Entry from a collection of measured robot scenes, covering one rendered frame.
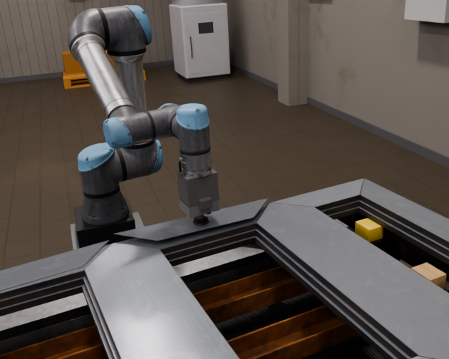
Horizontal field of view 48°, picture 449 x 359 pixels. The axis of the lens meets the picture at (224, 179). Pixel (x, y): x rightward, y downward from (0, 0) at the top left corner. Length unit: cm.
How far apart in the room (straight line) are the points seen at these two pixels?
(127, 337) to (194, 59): 660
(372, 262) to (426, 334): 24
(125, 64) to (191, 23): 583
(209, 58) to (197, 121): 631
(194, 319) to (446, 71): 339
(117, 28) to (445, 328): 111
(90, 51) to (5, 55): 756
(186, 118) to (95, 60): 33
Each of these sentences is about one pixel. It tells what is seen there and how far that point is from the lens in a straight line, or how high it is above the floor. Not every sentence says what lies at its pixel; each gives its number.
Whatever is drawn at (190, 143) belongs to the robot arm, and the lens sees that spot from 120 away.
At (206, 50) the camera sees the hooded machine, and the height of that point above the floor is 44.
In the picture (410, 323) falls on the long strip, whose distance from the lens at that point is 102.
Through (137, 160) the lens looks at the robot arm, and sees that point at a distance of 164.
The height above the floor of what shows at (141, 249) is 86.
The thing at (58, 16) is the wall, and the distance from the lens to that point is 889.
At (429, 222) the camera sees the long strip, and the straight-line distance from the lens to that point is 138.
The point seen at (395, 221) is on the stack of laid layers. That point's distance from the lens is 140.
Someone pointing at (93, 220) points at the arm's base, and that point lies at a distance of 166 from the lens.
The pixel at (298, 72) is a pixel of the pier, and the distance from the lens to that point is 589.
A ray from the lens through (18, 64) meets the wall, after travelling 897.
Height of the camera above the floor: 147
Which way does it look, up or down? 22 degrees down
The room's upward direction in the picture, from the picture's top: 3 degrees counter-clockwise
